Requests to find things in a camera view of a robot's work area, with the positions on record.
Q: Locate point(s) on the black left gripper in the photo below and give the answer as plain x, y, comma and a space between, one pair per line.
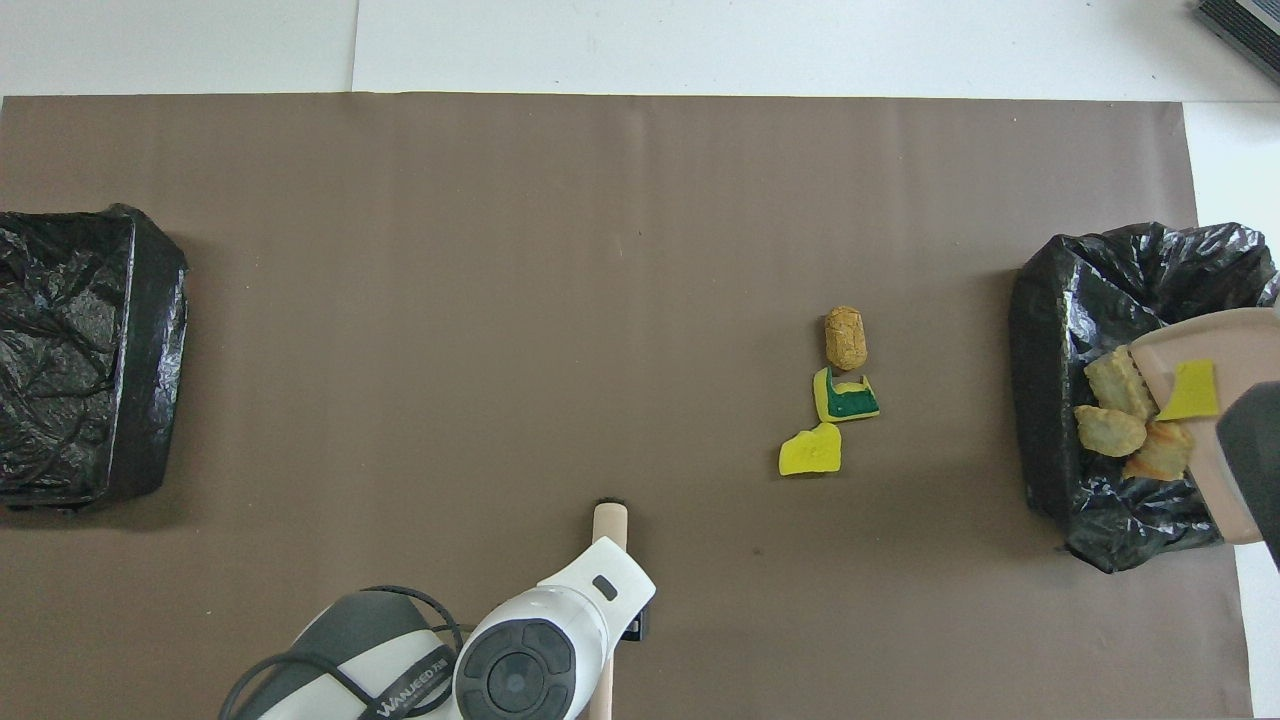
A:
636, 628

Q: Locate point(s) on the plain yellow sponge chunk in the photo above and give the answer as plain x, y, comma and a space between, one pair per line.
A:
810, 455

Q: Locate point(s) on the green topped yellow sponge chunk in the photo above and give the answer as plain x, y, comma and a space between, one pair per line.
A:
848, 403

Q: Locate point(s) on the brown cork trash piece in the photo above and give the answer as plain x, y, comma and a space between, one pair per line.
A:
846, 340

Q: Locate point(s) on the small pale trash lump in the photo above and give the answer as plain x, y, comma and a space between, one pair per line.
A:
1110, 432

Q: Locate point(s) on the large pale trash lump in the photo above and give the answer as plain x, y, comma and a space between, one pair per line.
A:
1118, 385

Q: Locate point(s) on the orange white ridged trash piece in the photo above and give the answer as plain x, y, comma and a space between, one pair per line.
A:
1160, 455

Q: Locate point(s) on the thin yellow sponge wedge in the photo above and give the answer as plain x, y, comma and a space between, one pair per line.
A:
1190, 392

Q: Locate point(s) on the beige plastic dustpan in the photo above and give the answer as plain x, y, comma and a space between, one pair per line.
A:
1240, 340

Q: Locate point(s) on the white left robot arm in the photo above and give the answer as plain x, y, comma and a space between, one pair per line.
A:
540, 620

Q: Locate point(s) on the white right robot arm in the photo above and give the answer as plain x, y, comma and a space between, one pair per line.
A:
1255, 450

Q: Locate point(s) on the crumpled black bag lined bin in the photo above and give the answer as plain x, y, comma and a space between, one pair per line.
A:
1050, 400

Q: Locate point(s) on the flat black bag lined bin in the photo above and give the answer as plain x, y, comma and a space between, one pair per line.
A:
90, 350

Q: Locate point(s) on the brown paper table mat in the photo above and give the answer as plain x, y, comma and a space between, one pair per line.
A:
600, 130

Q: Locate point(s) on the dark grey ribbed device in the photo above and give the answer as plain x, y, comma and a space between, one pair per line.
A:
1245, 25

